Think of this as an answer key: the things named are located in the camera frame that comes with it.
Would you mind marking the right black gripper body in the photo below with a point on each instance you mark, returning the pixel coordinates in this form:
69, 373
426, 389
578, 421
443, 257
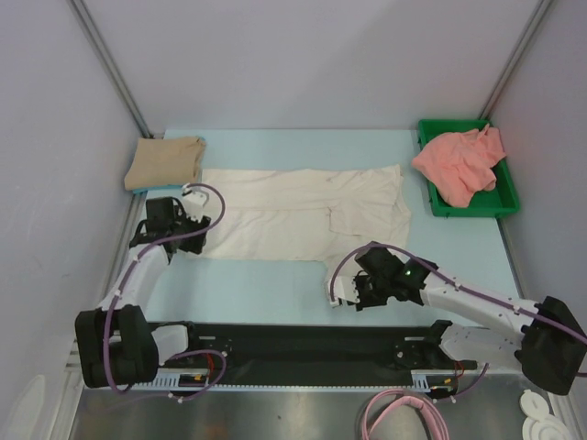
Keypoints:
363, 290

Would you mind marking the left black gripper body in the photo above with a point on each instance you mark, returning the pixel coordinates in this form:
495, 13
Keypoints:
183, 225

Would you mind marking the cream white t shirt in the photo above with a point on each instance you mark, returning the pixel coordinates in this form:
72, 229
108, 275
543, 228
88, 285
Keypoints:
306, 215

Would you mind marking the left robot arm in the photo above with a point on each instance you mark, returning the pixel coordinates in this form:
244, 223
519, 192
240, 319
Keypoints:
116, 343

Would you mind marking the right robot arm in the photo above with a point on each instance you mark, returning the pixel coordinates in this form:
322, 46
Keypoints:
543, 340

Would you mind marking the folded tan t shirt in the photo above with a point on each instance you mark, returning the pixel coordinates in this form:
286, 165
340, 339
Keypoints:
162, 160

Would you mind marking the pink t shirt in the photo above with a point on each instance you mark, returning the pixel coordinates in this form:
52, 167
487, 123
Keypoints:
460, 164

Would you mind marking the green plastic bin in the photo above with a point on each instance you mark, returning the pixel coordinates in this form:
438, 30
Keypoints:
500, 202

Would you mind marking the white round plastic parts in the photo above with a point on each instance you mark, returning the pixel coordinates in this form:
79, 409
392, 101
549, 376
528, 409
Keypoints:
540, 424

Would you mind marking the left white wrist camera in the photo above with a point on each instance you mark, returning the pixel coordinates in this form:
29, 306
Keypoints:
194, 202

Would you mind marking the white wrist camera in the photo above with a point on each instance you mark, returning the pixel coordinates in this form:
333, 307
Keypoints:
194, 202
342, 289

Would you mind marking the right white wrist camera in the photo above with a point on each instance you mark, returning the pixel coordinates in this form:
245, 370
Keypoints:
342, 289

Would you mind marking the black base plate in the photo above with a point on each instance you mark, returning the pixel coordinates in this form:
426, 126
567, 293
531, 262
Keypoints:
316, 356

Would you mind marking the slotted cable duct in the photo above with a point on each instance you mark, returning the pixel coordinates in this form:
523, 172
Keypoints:
175, 382

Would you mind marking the left aluminium corner post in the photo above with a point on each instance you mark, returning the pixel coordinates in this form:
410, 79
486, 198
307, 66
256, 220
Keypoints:
97, 42

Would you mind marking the aluminium corner post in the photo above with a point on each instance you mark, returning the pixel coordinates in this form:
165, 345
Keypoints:
529, 34
97, 42

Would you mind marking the right aluminium corner post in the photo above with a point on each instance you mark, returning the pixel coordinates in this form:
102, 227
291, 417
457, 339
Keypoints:
529, 34

